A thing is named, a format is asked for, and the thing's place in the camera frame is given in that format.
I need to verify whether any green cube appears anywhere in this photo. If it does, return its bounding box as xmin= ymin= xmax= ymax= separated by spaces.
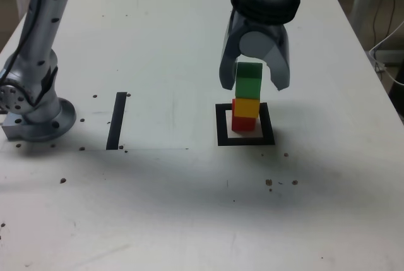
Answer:
xmin=235 ymin=62 xmax=263 ymax=100

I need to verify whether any red cube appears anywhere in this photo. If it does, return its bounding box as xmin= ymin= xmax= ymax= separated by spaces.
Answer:
xmin=231 ymin=99 xmax=256 ymax=133

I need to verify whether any yellow cube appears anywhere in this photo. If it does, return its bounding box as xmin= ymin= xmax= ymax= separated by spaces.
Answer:
xmin=232 ymin=97 xmax=261 ymax=119

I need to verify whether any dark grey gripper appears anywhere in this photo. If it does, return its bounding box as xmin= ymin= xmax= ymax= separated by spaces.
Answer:
xmin=218 ymin=9 xmax=292 ymax=93

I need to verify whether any black arm base cable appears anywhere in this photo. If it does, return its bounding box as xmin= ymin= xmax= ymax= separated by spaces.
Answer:
xmin=0 ymin=0 xmax=42 ymax=81

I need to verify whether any black tape square outline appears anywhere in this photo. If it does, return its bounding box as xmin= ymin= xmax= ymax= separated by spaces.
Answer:
xmin=215 ymin=102 xmax=276 ymax=147

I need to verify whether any white cable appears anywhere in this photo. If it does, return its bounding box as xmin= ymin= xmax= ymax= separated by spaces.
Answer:
xmin=367 ymin=20 xmax=404 ymax=87

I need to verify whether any black tape strip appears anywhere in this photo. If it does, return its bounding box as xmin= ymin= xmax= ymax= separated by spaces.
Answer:
xmin=105 ymin=92 xmax=128 ymax=151

